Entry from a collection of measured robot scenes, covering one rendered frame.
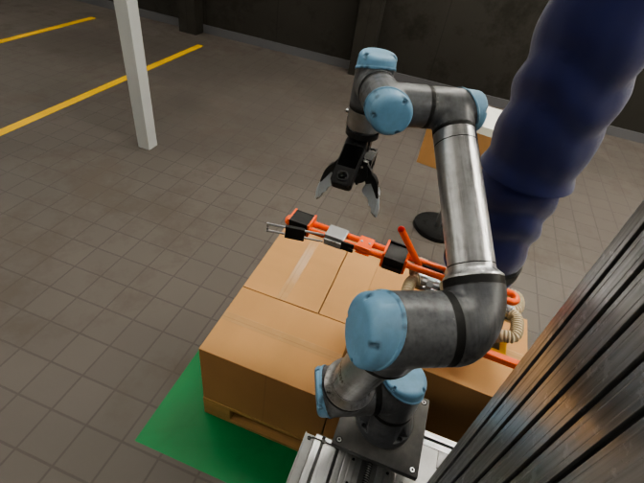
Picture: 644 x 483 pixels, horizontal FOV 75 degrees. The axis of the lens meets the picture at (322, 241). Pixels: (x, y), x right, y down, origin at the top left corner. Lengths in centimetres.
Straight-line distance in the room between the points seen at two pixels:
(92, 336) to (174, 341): 45
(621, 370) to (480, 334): 21
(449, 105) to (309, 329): 139
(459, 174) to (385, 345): 31
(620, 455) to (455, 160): 47
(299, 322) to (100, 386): 112
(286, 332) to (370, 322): 137
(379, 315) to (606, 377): 26
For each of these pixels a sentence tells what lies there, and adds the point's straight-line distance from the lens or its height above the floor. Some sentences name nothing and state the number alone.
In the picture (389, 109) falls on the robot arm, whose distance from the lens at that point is 73.
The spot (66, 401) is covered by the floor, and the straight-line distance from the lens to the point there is 256.
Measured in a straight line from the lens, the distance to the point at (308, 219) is 147.
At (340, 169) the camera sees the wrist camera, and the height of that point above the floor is 166.
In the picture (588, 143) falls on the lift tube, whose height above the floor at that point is 174.
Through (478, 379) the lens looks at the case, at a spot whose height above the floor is 94.
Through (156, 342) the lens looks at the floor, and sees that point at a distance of 263.
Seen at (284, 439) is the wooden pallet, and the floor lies 2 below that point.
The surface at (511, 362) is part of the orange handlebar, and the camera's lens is 128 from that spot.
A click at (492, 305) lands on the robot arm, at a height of 166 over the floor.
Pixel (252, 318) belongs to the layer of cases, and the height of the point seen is 54.
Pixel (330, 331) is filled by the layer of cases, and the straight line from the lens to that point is 198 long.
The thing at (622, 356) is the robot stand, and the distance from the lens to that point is 50.
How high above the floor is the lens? 210
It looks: 40 degrees down
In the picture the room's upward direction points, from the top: 10 degrees clockwise
